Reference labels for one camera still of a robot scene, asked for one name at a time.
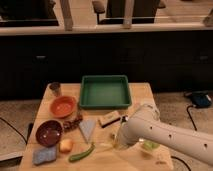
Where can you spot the yellow banana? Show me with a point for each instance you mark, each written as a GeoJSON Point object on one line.
{"type": "Point", "coordinates": [104, 145]}

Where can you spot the brown grape bunch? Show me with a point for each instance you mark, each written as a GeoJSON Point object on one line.
{"type": "Point", "coordinates": [71, 125]}

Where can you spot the blue floor device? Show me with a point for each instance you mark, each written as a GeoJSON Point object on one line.
{"type": "Point", "coordinates": [201, 100]}

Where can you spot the green chili pepper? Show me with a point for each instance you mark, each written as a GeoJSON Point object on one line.
{"type": "Point", "coordinates": [79, 156]}

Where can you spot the dark maroon bowl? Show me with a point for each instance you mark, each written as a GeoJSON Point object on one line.
{"type": "Point", "coordinates": [49, 133]}

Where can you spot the small yellow apple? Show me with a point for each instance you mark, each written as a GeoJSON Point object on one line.
{"type": "Point", "coordinates": [66, 145]}

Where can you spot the orange bowl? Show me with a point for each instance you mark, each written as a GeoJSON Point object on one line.
{"type": "Point", "coordinates": [62, 106]}

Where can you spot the silver fork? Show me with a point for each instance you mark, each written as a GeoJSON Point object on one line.
{"type": "Point", "coordinates": [113, 136]}

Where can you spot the green cup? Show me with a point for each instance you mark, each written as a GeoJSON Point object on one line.
{"type": "Point", "coordinates": [150, 146]}

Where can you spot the white-handled kitchen tool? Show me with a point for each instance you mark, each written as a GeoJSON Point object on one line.
{"type": "Point", "coordinates": [124, 119]}

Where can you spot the green plastic tray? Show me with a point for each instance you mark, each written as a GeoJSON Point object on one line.
{"type": "Point", "coordinates": [104, 92]}

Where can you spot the grey triangular cloth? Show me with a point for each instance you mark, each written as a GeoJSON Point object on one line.
{"type": "Point", "coordinates": [87, 127]}

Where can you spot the black-edged scrub brush block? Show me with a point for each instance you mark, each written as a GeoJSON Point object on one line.
{"type": "Point", "coordinates": [109, 118]}

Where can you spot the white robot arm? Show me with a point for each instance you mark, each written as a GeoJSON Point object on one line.
{"type": "Point", "coordinates": [145, 123]}

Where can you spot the small dark metal cup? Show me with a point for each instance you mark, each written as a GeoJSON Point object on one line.
{"type": "Point", "coordinates": [55, 87]}

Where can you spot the blue sponge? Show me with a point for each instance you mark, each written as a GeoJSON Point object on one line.
{"type": "Point", "coordinates": [44, 155]}

